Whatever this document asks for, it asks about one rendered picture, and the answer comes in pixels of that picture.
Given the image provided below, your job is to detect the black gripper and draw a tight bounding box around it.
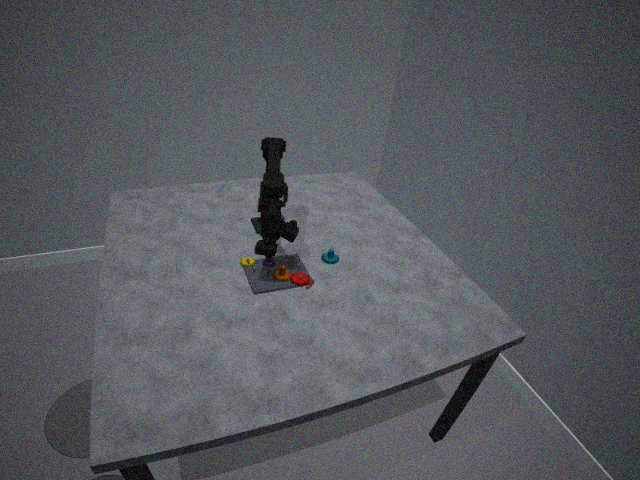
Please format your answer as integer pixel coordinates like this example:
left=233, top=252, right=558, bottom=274
left=255, top=226, right=279, bottom=260

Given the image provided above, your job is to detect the teal gear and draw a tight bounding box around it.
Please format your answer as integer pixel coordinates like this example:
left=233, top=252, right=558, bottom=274
left=321, top=249, right=339, bottom=264

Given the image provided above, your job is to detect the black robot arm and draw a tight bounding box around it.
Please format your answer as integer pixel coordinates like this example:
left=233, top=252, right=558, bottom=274
left=258, top=137, right=299, bottom=243

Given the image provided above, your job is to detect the purple gear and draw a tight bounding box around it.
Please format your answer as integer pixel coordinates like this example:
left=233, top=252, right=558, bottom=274
left=262, top=256, right=275, bottom=268

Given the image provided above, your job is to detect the red gear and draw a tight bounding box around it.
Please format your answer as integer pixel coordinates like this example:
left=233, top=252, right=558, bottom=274
left=290, top=272, right=310, bottom=287

